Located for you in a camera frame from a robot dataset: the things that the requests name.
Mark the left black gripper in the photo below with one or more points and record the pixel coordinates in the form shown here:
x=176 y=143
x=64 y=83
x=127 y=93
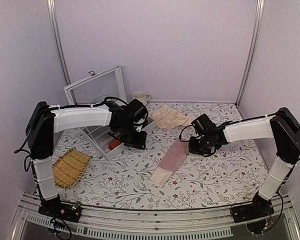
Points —
x=138 y=144

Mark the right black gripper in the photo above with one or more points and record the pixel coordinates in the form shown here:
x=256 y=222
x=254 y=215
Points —
x=193 y=148

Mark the pink and white underwear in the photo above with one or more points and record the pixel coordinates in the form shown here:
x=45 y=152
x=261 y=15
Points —
x=171 y=161

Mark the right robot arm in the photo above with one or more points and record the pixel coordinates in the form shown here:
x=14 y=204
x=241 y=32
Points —
x=281 y=127

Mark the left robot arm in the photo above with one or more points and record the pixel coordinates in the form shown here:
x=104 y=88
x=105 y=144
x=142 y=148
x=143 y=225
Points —
x=47 y=120

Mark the cream beige underwear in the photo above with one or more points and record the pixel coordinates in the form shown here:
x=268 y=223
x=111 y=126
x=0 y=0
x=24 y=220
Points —
x=167 y=117

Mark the red rolled garment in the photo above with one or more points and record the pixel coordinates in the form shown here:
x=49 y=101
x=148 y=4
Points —
x=114 y=144

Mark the clear glass bowl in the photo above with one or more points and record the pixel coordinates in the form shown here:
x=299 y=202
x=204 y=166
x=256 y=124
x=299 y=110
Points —
x=100 y=98

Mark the white ceramic mug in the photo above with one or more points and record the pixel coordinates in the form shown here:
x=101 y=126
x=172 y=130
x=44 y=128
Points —
x=141 y=96

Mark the white framed glass lid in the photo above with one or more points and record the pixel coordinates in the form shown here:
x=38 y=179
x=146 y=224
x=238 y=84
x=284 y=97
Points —
x=108 y=82

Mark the floral patterned table mat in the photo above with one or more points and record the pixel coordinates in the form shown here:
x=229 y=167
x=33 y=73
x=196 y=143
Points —
x=232 y=175

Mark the woven bamboo tray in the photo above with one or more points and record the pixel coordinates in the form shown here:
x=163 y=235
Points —
x=69 y=168

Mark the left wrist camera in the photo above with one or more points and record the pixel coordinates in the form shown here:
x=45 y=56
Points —
x=136 y=112

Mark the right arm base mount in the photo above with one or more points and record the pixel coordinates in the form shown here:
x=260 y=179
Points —
x=258 y=208

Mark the right aluminium corner post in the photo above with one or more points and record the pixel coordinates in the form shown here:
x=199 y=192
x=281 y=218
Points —
x=251 y=52

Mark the aluminium corner post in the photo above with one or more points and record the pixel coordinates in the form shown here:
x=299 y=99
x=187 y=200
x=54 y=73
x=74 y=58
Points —
x=251 y=52
x=57 y=40

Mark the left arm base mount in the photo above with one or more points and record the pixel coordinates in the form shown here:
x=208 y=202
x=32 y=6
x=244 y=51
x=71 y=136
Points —
x=56 y=208

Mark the aluminium front rail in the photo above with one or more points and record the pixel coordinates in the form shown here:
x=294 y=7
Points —
x=100 y=223

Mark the left aluminium corner post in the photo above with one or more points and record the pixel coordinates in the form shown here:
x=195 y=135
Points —
x=57 y=40

